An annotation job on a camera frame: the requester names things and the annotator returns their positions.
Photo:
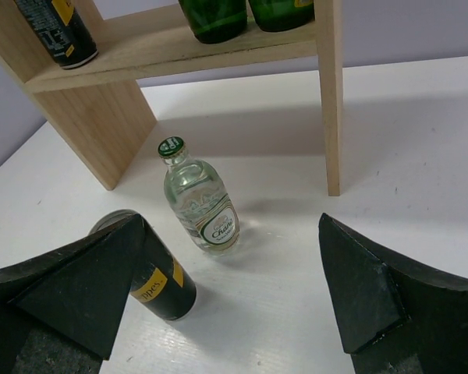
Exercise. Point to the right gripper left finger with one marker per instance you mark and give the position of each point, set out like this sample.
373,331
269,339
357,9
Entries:
60,311

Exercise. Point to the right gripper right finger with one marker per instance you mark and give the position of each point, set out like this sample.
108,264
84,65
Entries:
394,314

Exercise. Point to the black soda can front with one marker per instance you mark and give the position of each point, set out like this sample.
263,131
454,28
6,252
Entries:
59,27

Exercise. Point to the black soda can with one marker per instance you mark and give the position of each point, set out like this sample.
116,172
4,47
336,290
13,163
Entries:
59,27
158,280

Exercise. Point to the wooden two-tier shelf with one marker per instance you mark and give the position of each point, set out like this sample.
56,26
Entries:
100,111

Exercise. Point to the black soda can rear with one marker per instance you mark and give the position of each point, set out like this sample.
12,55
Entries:
158,280

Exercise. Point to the clear glass soda bottle rear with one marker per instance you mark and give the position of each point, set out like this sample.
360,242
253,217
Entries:
198,198

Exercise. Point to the green glass bottle right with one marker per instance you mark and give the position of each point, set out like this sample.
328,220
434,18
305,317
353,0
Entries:
281,15

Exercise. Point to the green glass bottle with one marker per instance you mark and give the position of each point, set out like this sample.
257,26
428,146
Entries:
281,15
215,21

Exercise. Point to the green glass bottle left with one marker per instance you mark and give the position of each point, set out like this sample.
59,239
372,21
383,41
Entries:
215,21

